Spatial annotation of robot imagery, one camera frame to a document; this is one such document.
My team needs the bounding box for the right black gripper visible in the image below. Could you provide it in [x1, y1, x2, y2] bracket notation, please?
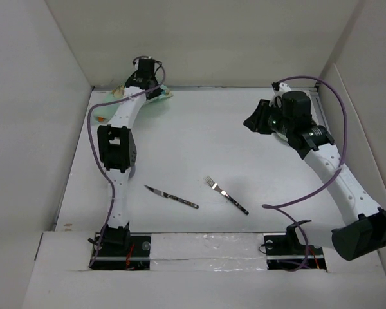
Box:
[243, 98, 293, 136]

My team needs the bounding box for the green cartoon print cloth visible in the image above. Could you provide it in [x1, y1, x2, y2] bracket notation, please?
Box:
[92, 82, 173, 123]

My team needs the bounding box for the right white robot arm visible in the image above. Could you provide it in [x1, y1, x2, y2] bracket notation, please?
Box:
[244, 82, 386, 261]

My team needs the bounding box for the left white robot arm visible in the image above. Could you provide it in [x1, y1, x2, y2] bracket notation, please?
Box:
[97, 56, 161, 256]

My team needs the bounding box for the purple ceramic mug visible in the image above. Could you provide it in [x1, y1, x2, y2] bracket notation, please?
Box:
[129, 165, 136, 179]

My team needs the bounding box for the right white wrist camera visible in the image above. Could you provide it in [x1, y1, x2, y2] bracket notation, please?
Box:
[269, 82, 291, 108]

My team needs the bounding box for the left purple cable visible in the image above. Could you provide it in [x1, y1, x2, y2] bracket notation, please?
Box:
[87, 56, 167, 268]

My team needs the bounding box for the purple cable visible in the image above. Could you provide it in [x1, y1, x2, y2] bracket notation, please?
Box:
[87, 56, 167, 268]
[262, 75, 348, 273]

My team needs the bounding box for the silver fork black handle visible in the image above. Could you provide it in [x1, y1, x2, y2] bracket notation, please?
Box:
[205, 176, 249, 216]

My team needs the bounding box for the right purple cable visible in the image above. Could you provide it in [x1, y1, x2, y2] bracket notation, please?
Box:
[262, 75, 348, 273]

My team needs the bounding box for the black handled table knife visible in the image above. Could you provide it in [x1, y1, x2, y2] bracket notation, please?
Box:
[144, 185, 199, 209]

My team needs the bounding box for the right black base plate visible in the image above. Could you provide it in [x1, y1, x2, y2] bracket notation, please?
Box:
[258, 224, 327, 272]

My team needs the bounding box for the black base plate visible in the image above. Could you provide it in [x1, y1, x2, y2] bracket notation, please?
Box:
[90, 233, 152, 271]
[258, 224, 327, 272]

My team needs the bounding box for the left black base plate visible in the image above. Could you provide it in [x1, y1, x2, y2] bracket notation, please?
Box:
[90, 233, 152, 271]

